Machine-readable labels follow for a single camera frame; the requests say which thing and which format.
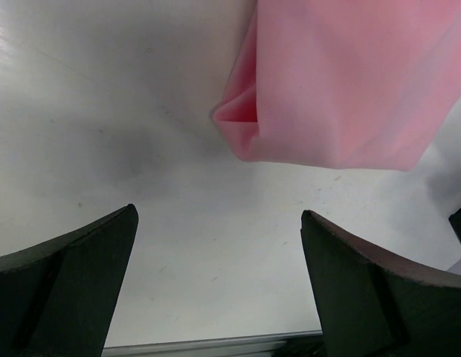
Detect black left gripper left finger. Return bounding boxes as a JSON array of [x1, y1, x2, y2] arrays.
[[0, 205, 138, 356]]

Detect pink t-shirt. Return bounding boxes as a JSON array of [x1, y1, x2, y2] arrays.
[[213, 1, 461, 170]]

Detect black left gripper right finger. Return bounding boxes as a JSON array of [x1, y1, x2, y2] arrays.
[[300, 210, 461, 356]]

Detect aluminium table edge rail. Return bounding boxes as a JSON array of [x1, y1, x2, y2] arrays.
[[102, 330, 323, 356]]

